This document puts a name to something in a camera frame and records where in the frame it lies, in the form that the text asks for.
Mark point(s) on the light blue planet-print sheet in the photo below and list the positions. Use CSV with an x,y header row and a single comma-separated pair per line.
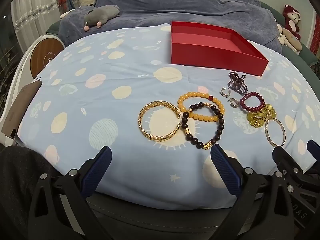
x,y
100,80

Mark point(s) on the silver hoop earring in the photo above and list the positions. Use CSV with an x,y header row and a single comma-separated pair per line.
x,y
222,91
234,105

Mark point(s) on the silver bangle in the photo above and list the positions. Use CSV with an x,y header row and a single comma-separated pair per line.
x,y
266,132

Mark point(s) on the teal bed frame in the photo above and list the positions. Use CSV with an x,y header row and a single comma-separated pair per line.
x,y
307,55

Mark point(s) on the white curtain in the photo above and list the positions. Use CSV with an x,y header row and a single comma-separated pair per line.
x,y
30,35

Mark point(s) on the grey plush mouse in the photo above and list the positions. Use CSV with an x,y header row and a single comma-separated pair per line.
x,y
100,13

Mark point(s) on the beige plush toy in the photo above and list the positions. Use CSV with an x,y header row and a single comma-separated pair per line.
x,y
292,40

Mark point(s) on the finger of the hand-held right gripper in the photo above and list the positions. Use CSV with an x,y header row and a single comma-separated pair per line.
x,y
282,155
314,148

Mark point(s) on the red monkey plush toy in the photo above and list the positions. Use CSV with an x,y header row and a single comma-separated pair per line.
x,y
291,17

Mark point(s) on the red cardboard box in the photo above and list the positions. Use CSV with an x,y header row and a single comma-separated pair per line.
x,y
215,60

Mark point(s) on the blue-grey blanket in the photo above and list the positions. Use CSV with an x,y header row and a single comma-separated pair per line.
x,y
175,2

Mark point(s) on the round wooden-top white stand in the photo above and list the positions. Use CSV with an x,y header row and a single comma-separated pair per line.
x,y
45,55

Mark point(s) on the red hanging decoration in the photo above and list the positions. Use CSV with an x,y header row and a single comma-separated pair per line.
x,y
314,35

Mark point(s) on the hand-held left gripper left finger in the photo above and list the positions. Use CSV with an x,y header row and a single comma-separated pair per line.
x,y
98,165

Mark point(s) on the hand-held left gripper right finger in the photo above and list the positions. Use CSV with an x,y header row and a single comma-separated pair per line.
x,y
225,170

